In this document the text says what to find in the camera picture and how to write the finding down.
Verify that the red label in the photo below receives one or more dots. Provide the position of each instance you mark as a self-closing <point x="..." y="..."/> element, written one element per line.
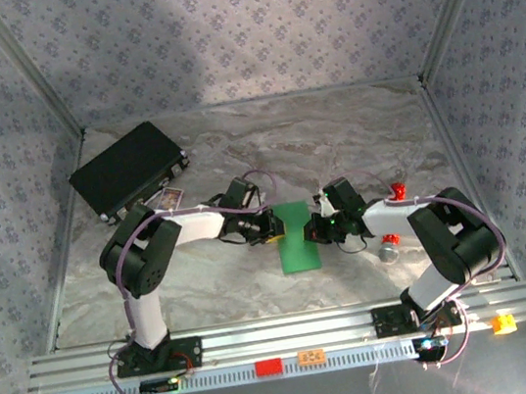
<point x="268" y="366"/>

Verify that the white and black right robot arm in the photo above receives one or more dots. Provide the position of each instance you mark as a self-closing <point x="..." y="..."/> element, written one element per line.
<point x="452" y="238"/>

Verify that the aluminium mounting rail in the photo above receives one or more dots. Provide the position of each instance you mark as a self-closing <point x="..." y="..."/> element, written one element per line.
<point x="283" y="332"/>

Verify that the colourful card pack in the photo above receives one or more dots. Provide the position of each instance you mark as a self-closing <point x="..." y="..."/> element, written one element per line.
<point x="170" y="198"/>

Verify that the black hard case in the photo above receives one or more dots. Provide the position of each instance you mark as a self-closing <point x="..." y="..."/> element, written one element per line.
<point x="125" y="170"/>

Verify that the orange label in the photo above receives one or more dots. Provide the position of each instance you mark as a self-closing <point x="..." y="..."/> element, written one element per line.
<point x="311" y="357"/>

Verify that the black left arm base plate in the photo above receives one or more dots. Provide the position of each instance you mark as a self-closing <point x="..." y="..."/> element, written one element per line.
<point x="192" y="351"/>

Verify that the aluminium frame post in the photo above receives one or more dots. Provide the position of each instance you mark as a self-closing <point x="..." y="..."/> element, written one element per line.
<point x="28" y="68"/>
<point x="454" y="5"/>

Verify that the aluminium side rail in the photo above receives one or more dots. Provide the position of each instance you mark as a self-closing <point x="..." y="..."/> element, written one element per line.
<point x="69" y="231"/>
<point x="457" y="153"/>

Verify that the red glitter tube silver base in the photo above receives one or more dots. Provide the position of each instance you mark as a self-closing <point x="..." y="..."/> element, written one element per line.
<point x="388" y="254"/>

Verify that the black controller board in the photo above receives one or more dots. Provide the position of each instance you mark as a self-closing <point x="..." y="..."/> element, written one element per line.
<point x="157" y="385"/>
<point x="428" y="344"/>

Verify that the green paper sheet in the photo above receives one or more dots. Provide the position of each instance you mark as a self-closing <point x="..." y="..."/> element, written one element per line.
<point x="299" y="251"/>

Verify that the orange yellow block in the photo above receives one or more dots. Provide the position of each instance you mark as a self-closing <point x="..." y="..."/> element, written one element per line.
<point x="504" y="323"/>

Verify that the black right controller board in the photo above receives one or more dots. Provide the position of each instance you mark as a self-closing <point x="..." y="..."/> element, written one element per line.
<point x="428" y="344"/>

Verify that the black left controller board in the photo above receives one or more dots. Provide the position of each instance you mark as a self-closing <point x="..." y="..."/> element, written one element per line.
<point x="157" y="385"/>

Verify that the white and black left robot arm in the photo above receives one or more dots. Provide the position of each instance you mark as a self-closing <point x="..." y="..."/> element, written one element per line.
<point x="198" y="226"/>

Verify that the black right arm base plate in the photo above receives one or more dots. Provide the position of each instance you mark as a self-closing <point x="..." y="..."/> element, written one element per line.
<point x="386" y="322"/>

